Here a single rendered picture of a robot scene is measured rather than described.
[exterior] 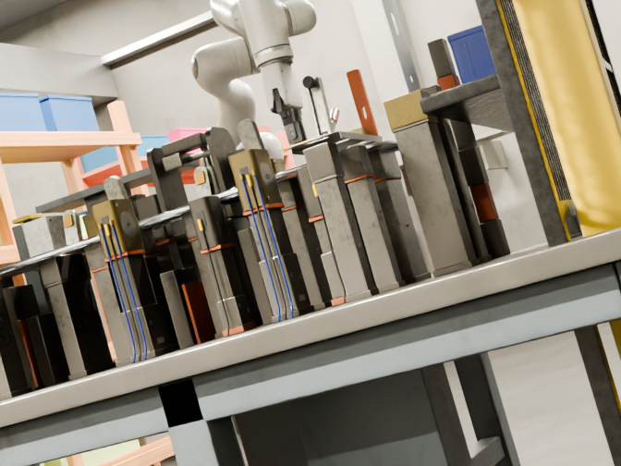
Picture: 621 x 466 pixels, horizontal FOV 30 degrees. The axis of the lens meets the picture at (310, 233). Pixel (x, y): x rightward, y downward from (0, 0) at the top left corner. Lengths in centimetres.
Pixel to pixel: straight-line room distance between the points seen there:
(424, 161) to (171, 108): 815
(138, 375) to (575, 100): 82
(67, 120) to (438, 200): 419
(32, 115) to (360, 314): 448
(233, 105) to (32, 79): 676
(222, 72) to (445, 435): 125
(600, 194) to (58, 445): 100
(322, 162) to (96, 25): 881
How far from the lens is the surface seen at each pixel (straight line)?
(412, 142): 229
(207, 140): 278
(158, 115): 1043
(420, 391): 201
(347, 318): 172
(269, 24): 249
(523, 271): 163
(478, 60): 238
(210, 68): 291
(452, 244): 227
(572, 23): 187
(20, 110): 601
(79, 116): 638
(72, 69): 1022
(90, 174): 771
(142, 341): 248
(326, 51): 970
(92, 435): 203
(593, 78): 186
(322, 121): 268
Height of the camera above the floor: 72
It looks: 3 degrees up
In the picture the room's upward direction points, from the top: 16 degrees counter-clockwise
